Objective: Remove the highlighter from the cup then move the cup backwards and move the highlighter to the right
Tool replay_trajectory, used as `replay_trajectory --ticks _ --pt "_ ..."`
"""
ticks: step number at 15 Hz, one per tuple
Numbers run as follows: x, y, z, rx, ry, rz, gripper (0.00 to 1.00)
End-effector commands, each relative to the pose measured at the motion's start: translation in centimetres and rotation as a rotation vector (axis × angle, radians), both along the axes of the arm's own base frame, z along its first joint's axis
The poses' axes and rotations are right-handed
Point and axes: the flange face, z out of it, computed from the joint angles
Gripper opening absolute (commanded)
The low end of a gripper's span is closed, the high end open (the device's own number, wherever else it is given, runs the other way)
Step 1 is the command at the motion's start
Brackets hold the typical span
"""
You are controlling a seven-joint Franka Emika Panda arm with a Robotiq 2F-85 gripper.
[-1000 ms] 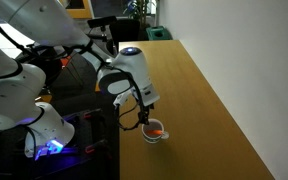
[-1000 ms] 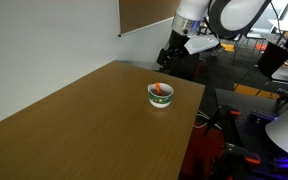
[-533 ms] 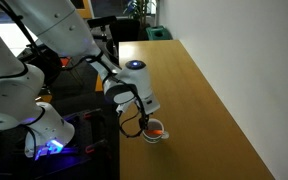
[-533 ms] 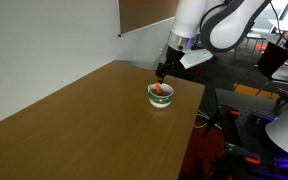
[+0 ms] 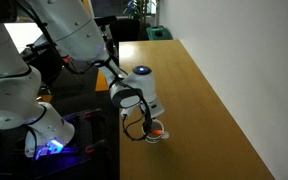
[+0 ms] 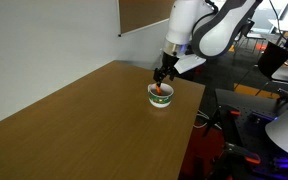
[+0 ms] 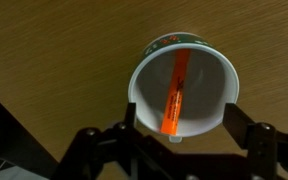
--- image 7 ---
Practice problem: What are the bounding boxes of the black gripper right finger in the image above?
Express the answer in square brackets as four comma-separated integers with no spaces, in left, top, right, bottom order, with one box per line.
[222,102,288,180]

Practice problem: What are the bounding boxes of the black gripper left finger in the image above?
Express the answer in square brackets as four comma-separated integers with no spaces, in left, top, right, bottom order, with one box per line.
[50,101,185,180]

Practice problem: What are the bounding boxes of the orange highlighter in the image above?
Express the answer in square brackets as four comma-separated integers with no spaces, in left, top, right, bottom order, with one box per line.
[160,48,192,136]

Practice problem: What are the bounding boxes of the white cup with green band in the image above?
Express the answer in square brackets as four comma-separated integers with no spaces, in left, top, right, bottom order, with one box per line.
[127,31,241,145]

